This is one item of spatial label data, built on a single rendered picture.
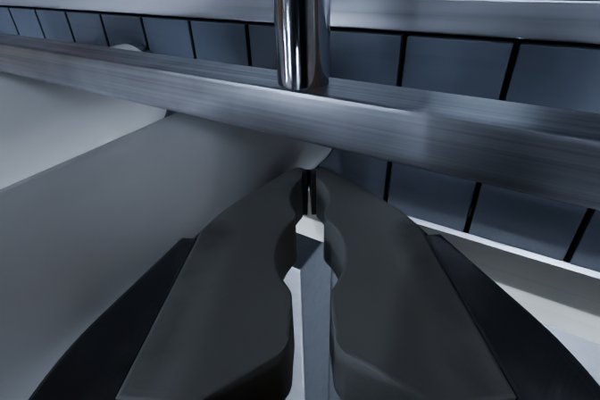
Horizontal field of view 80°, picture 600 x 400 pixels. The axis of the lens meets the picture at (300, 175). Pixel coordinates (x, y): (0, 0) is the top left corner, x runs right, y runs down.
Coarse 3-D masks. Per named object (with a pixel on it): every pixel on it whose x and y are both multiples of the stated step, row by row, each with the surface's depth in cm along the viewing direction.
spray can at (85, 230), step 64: (192, 128) 11; (0, 192) 8; (64, 192) 8; (128, 192) 9; (192, 192) 10; (0, 256) 7; (64, 256) 8; (128, 256) 9; (0, 320) 7; (64, 320) 7; (0, 384) 7
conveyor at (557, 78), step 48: (192, 48) 20; (240, 48) 18; (336, 48) 16; (384, 48) 14; (432, 48) 14; (480, 48) 13; (528, 48) 12; (576, 48) 11; (480, 96) 13; (528, 96) 13; (576, 96) 12; (384, 192) 18; (432, 192) 16; (480, 192) 15; (528, 240) 15; (576, 240) 15
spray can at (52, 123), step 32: (0, 96) 16; (32, 96) 16; (64, 96) 17; (96, 96) 18; (0, 128) 15; (32, 128) 16; (64, 128) 17; (96, 128) 19; (128, 128) 21; (0, 160) 15; (32, 160) 17; (64, 160) 18
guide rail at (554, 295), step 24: (312, 216) 16; (456, 240) 15; (480, 264) 13; (504, 264) 13; (528, 264) 13; (552, 264) 13; (504, 288) 13; (528, 288) 12; (552, 288) 12; (576, 288) 12; (552, 312) 12; (576, 312) 12
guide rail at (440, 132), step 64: (0, 64) 14; (64, 64) 12; (128, 64) 10; (192, 64) 10; (256, 128) 9; (320, 128) 8; (384, 128) 7; (448, 128) 6; (512, 128) 6; (576, 128) 6; (576, 192) 6
